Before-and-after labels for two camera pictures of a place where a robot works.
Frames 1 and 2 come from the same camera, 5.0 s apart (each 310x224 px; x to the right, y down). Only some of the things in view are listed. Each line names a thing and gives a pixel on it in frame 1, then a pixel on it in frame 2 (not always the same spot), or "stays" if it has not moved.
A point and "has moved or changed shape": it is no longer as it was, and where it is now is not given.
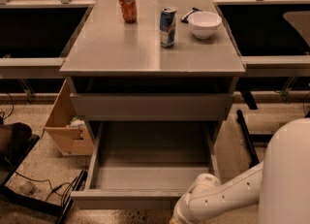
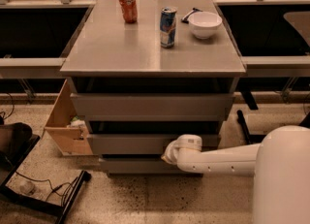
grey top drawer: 152,107 stays
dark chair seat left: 14,137 stays
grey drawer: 145,165 has moved or changed shape
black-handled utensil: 184,19 stays
